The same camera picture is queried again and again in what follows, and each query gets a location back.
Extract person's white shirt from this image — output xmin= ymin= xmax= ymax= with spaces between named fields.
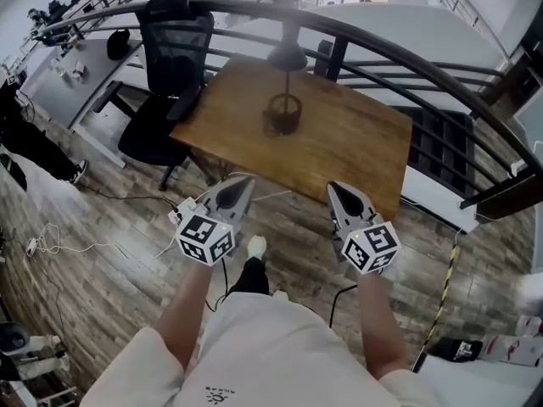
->
xmin=80 ymin=291 xmax=434 ymax=407

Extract black bag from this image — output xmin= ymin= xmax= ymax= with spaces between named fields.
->
xmin=105 ymin=27 xmax=132 ymax=61

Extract black mesh office chair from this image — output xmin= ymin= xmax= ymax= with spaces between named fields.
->
xmin=117 ymin=0 xmax=216 ymax=192

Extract red white boxes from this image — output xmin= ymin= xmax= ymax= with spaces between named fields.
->
xmin=483 ymin=314 xmax=543 ymax=366

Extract black desk lamp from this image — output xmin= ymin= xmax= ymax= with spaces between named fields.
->
xmin=260 ymin=18 xmax=309 ymax=138

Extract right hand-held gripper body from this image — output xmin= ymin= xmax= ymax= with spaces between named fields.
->
xmin=334 ymin=215 xmax=402 ymax=276

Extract dark staircase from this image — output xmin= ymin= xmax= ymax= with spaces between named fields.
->
xmin=406 ymin=108 xmax=502 ymax=195

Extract dark curved railing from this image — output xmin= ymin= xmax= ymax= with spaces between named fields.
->
xmin=37 ymin=0 xmax=543 ymax=220

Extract person's left white shoe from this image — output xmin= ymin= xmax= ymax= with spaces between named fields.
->
xmin=247 ymin=234 xmax=268 ymax=259

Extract white table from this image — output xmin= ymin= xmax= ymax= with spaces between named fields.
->
xmin=413 ymin=352 xmax=543 ymax=407

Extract person's right forearm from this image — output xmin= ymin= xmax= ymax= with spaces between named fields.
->
xmin=358 ymin=271 xmax=411 ymax=375

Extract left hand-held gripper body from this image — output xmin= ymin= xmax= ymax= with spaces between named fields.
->
xmin=176 ymin=203 xmax=244 ymax=267

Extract white balcony edge panel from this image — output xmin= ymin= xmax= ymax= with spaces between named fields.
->
xmin=400 ymin=165 xmax=483 ymax=235

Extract black box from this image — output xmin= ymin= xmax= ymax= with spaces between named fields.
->
xmin=432 ymin=336 xmax=484 ymax=365

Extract grey desk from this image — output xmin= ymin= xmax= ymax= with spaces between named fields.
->
xmin=31 ymin=38 xmax=143 ymax=169

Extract black floor cable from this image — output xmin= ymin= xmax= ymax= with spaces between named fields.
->
xmin=78 ymin=184 xmax=182 ymax=212

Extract yellow black striped tape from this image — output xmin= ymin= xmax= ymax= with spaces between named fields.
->
xmin=423 ymin=243 xmax=462 ymax=349

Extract person's black trousers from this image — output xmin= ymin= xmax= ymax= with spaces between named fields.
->
xmin=227 ymin=255 xmax=272 ymax=296

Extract person's left forearm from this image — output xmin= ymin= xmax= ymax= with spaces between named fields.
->
xmin=154 ymin=265 xmax=213 ymax=371

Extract white power strip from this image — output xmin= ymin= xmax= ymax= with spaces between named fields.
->
xmin=167 ymin=199 xmax=200 ymax=227

